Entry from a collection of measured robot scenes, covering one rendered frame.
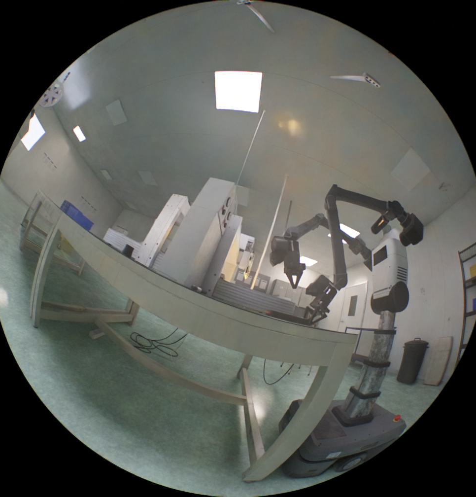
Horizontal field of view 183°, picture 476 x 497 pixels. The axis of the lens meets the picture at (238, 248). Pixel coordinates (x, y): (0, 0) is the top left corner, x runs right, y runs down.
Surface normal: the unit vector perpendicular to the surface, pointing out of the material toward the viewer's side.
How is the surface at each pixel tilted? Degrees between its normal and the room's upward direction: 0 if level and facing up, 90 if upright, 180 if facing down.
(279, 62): 180
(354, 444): 45
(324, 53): 180
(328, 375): 90
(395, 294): 90
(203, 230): 90
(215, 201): 90
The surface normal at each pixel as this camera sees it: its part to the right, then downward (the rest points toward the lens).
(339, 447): 0.11, -0.92
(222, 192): 0.03, -0.37
